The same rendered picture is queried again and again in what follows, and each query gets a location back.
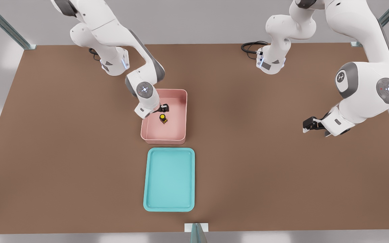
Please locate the pink box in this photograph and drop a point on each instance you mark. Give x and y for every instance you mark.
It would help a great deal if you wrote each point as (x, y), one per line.
(166, 130)

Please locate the yellow and black button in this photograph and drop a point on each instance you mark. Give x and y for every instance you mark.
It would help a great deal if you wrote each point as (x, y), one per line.
(163, 118)

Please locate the pale blue-green tray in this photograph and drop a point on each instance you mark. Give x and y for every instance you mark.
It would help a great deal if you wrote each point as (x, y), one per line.
(169, 180)

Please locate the silver frame post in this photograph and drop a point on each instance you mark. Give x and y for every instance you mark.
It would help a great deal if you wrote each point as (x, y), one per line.
(197, 232)
(385, 17)
(5, 25)

